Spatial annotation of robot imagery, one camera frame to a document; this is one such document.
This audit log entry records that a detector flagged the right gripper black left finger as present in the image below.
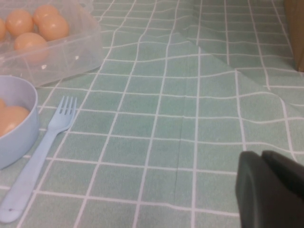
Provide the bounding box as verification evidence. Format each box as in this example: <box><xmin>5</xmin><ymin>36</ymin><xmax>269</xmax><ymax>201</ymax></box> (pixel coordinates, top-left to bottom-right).
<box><xmin>234</xmin><ymin>150</ymin><xmax>304</xmax><ymax>228</ymax></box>

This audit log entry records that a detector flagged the clear plastic egg box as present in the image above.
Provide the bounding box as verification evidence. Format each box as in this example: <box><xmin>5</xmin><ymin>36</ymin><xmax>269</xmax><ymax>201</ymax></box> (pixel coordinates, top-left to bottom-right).
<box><xmin>0</xmin><ymin>0</ymin><xmax>103</xmax><ymax>87</ymax></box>

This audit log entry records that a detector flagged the brown cardboard box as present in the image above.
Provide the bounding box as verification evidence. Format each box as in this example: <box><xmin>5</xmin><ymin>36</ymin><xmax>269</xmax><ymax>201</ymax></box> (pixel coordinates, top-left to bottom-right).
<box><xmin>284</xmin><ymin>0</ymin><xmax>304</xmax><ymax>72</ymax></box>

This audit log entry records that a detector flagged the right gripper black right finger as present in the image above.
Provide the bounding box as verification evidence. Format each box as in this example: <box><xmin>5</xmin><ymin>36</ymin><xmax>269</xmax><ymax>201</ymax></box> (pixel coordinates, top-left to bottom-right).
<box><xmin>262</xmin><ymin>149</ymin><xmax>304</xmax><ymax>200</ymax></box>

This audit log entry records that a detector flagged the light blue plastic bowl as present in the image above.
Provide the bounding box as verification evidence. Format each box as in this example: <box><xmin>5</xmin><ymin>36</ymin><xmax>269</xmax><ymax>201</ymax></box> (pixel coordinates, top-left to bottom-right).
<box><xmin>0</xmin><ymin>75</ymin><xmax>39</xmax><ymax>170</ymax></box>

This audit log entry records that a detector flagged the green white checked tablecloth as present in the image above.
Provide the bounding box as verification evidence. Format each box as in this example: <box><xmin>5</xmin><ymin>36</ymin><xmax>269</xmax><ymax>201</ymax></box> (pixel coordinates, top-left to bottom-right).
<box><xmin>0</xmin><ymin>0</ymin><xmax>304</xmax><ymax>228</ymax></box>

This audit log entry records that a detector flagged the light blue plastic fork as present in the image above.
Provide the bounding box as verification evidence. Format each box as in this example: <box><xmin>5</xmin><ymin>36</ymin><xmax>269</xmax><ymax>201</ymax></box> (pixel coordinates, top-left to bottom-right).
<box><xmin>0</xmin><ymin>95</ymin><xmax>78</xmax><ymax>224</ymax></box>

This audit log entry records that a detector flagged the brown egg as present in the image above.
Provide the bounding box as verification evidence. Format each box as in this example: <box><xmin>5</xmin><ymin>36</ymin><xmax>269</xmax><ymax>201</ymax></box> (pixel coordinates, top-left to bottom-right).
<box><xmin>5</xmin><ymin>9</ymin><xmax>34</xmax><ymax>38</ymax></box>
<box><xmin>0</xmin><ymin>105</ymin><xmax>30</xmax><ymax>138</ymax></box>
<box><xmin>13</xmin><ymin>32</ymin><xmax>49</xmax><ymax>65</ymax></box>
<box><xmin>38</xmin><ymin>14</ymin><xmax>70</xmax><ymax>41</ymax></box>
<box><xmin>32</xmin><ymin>4</ymin><xmax>61</xmax><ymax>24</ymax></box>

